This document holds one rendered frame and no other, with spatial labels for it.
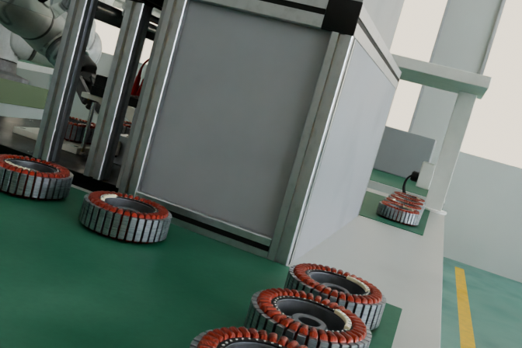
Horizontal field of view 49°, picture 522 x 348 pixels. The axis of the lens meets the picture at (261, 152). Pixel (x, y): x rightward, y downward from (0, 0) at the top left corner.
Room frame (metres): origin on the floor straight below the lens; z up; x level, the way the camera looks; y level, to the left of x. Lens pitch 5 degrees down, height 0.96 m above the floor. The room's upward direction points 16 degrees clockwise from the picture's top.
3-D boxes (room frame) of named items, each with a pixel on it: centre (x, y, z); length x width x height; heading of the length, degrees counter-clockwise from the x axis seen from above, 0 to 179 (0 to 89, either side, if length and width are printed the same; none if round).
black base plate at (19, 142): (1.24, 0.33, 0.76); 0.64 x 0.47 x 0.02; 163
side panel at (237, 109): (0.82, 0.05, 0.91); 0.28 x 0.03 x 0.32; 73
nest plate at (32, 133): (1.13, 0.38, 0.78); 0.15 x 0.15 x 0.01; 73
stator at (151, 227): (0.71, 0.14, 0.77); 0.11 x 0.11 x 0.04
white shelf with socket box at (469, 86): (1.94, -0.48, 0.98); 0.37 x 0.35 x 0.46; 163
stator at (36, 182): (0.78, 0.30, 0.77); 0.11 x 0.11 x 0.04
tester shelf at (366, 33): (1.15, 0.03, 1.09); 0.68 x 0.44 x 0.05; 163
